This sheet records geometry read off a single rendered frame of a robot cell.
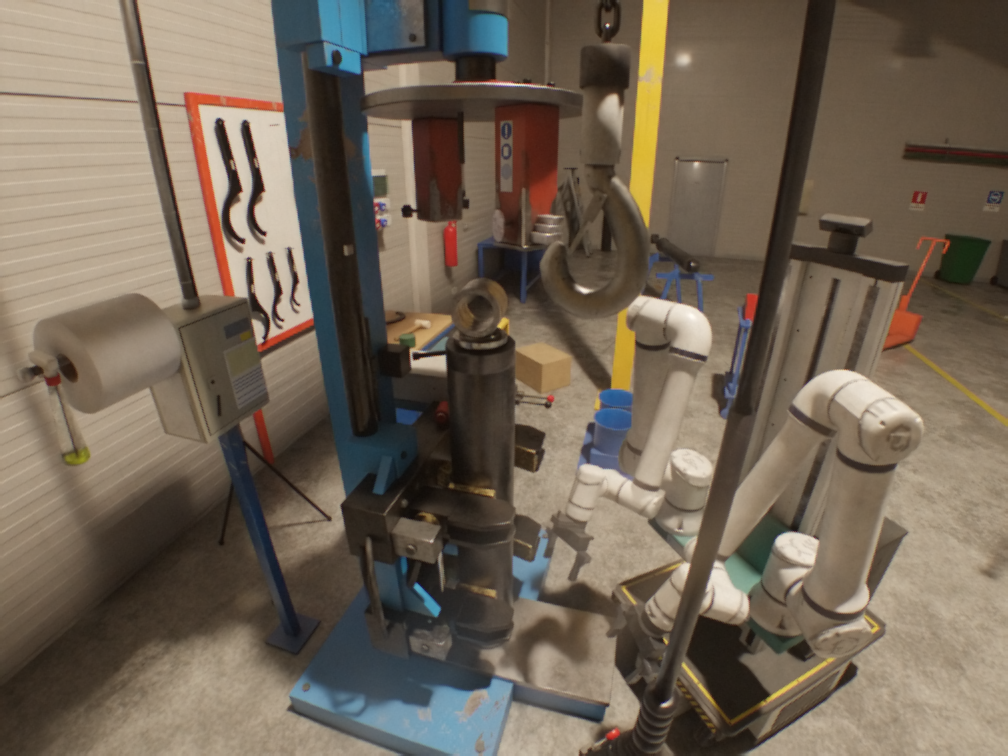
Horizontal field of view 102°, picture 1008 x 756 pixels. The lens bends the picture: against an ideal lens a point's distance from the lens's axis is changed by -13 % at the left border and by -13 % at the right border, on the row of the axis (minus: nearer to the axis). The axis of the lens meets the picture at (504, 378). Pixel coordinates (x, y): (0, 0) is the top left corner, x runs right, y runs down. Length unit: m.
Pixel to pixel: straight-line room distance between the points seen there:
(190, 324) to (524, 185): 1.05
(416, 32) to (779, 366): 1.38
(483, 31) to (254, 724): 2.48
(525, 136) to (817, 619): 1.35
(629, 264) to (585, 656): 1.94
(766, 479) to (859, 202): 11.76
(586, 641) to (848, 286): 1.65
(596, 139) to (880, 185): 12.63
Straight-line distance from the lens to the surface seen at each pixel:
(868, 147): 12.83
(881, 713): 2.69
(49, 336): 1.54
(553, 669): 2.16
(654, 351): 1.56
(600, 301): 0.41
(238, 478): 1.98
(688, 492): 1.81
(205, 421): 1.69
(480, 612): 1.83
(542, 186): 1.15
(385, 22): 1.39
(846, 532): 1.27
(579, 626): 2.28
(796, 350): 1.65
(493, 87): 1.06
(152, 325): 1.52
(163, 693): 2.66
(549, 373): 4.32
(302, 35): 1.27
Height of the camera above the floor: 1.97
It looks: 25 degrees down
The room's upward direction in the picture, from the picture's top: straight up
